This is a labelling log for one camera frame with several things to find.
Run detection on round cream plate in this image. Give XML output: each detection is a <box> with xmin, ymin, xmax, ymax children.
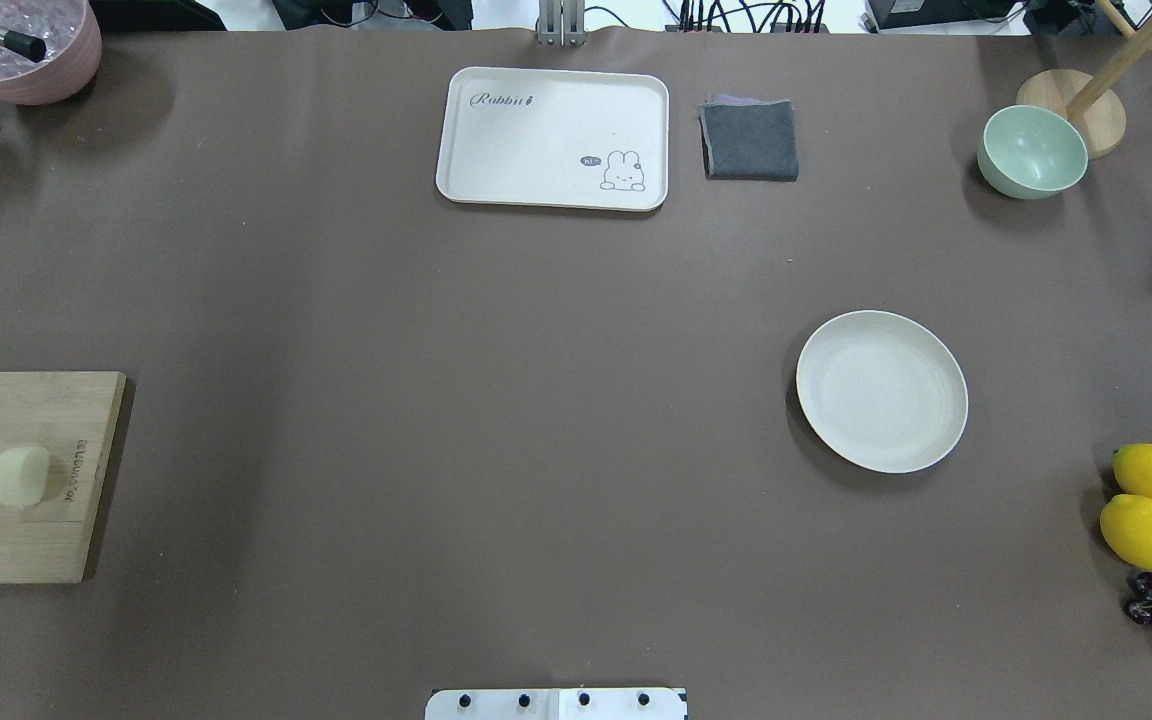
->
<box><xmin>794</xmin><ymin>309</ymin><xmax>970</xmax><ymax>473</ymax></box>

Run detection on cream rabbit serving tray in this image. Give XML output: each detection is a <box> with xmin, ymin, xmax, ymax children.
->
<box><xmin>435</xmin><ymin>67</ymin><xmax>669</xmax><ymax>211</ymax></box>

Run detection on folded grey cloth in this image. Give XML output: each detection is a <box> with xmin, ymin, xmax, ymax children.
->
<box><xmin>698</xmin><ymin>94</ymin><xmax>799</xmax><ymax>182</ymax></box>

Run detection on mint green bowl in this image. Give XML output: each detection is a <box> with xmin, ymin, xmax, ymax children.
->
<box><xmin>975</xmin><ymin>105</ymin><xmax>1091</xmax><ymax>200</ymax></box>

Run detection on wooden cup tree stand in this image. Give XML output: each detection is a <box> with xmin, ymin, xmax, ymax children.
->
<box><xmin>1015</xmin><ymin>1</ymin><xmax>1152</xmax><ymax>159</ymax></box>

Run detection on pink bowl of ice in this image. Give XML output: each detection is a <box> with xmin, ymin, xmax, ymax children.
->
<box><xmin>0</xmin><ymin>1</ymin><xmax>103</xmax><ymax>106</ymax></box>

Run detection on yellow lemon near lime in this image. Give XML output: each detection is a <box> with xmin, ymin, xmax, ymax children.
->
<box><xmin>1100</xmin><ymin>495</ymin><xmax>1152</xmax><ymax>571</ymax></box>

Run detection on dark cherries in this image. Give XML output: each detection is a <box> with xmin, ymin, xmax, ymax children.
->
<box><xmin>1123</xmin><ymin>571</ymin><xmax>1152</xmax><ymax>626</ymax></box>

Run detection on bamboo cutting board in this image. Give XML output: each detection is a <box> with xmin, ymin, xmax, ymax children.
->
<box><xmin>0</xmin><ymin>372</ymin><xmax>126</xmax><ymax>584</ymax></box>

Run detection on aluminium frame post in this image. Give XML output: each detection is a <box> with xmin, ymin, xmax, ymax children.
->
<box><xmin>535</xmin><ymin>0</ymin><xmax>588</xmax><ymax>47</ymax></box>

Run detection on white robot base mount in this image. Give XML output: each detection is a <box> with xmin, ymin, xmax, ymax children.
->
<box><xmin>424</xmin><ymin>687</ymin><xmax>689</xmax><ymax>719</ymax></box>

